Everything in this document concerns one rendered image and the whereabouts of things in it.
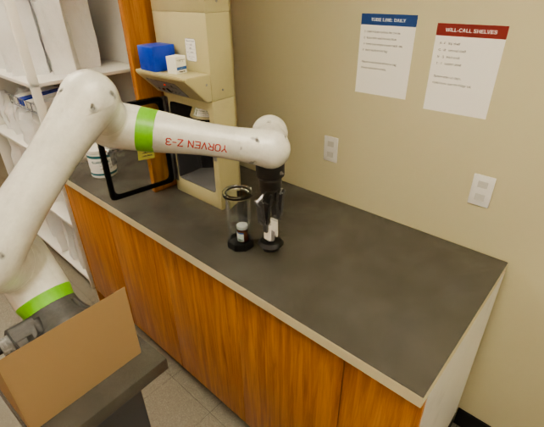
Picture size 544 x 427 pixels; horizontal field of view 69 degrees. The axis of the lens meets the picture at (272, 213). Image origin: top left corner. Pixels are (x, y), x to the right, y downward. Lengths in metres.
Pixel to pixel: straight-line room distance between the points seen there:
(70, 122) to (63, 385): 0.59
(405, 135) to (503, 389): 1.11
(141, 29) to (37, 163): 1.01
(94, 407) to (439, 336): 0.90
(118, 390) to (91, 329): 0.17
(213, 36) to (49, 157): 0.82
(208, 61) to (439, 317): 1.15
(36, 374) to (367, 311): 0.86
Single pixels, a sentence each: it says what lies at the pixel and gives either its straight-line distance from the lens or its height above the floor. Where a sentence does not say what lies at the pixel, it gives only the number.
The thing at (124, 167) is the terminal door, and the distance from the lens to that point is 1.82.
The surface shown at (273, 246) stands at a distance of 1.38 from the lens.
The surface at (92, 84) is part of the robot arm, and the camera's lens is 0.95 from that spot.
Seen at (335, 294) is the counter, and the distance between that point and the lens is 1.30.
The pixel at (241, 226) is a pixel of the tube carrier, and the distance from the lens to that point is 1.42.
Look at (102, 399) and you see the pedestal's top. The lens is 1.12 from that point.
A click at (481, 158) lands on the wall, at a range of 1.53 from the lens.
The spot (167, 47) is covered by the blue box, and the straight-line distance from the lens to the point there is 1.67.
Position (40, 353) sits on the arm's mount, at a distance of 1.01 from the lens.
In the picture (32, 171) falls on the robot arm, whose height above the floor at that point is 1.47.
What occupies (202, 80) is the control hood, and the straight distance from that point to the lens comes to 1.54.
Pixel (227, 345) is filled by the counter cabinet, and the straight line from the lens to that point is 1.69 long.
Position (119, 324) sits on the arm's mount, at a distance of 1.08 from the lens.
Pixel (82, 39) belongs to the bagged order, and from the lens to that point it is 2.82.
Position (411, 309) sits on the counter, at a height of 0.94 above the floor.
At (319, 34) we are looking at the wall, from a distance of 1.74.
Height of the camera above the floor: 1.79
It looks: 30 degrees down
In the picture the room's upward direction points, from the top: 1 degrees counter-clockwise
